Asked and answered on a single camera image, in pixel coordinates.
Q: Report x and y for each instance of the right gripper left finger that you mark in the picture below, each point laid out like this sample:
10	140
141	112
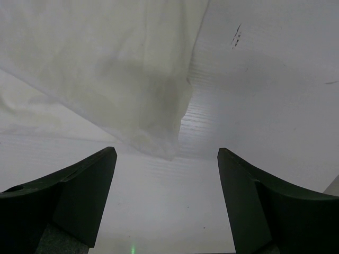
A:
60	212

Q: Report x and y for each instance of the white tank top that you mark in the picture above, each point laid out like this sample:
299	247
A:
115	70

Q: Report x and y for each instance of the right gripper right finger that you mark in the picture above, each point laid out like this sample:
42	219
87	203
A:
270	215

